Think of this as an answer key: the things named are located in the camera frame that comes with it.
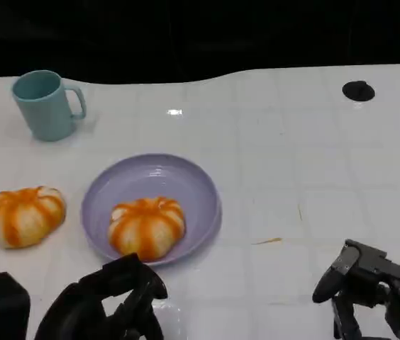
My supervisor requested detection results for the pale green mug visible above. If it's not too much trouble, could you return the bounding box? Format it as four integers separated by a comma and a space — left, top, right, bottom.
11, 69, 87, 142

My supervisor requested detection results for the black round table cap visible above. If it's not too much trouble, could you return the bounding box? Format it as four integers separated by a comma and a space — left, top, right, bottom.
342, 80, 376, 103

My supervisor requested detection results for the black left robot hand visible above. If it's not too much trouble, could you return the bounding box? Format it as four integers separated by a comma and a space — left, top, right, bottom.
33, 252, 168, 340

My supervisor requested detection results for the orange white toy bread roll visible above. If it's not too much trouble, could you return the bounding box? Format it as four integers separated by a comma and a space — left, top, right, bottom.
107, 197, 187, 263
0, 186, 67, 250

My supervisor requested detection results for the lilac plate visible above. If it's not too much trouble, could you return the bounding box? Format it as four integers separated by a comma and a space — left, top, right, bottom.
81, 152, 223, 267

